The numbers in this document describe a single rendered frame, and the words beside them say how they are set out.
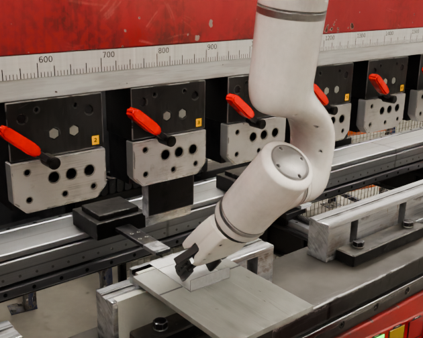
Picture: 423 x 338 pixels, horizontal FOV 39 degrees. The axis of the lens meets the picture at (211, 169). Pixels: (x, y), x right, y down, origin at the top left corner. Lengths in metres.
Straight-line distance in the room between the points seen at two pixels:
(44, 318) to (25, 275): 1.67
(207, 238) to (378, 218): 0.71
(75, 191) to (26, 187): 0.08
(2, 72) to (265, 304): 0.54
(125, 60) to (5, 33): 0.19
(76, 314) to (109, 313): 1.85
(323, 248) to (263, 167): 0.64
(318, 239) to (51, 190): 0.72
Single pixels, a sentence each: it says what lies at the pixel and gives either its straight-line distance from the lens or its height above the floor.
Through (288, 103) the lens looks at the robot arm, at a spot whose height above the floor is 1.35.
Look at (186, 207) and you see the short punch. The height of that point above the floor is 1.09.
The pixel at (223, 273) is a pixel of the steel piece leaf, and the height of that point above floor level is 1.01.
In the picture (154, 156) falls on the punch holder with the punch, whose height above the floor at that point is 1.22.
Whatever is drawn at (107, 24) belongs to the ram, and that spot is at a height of 1.44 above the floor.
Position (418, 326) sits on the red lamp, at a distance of 1.38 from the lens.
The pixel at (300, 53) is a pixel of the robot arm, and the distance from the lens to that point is 0.78.
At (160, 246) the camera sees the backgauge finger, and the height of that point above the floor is 1.01.
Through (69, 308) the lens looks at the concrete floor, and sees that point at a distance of 3.00.
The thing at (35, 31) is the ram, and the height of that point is 1.43.
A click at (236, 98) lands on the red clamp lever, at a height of 1.31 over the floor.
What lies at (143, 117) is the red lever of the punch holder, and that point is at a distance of 0.93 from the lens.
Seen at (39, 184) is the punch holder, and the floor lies 1.22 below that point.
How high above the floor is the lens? 1.51
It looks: 18 degrees down
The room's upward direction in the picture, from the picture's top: 1 degrees clockwise
